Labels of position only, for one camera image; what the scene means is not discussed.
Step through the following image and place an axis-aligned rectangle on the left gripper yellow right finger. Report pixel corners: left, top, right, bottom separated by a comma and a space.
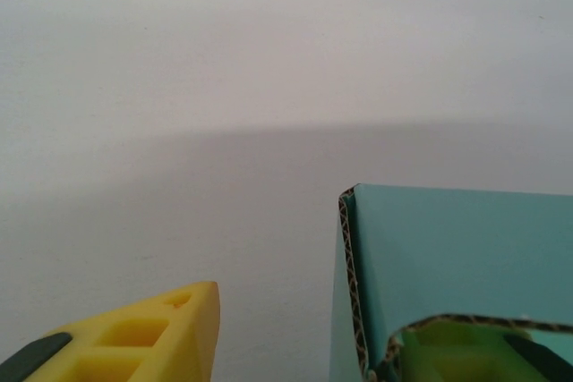
393, 322, 573, 382

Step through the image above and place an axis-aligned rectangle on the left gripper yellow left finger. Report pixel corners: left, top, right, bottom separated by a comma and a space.
0, 281, 222, 382

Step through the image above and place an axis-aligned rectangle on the teal cloth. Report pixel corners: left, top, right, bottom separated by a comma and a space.
329, 183, 573, 382

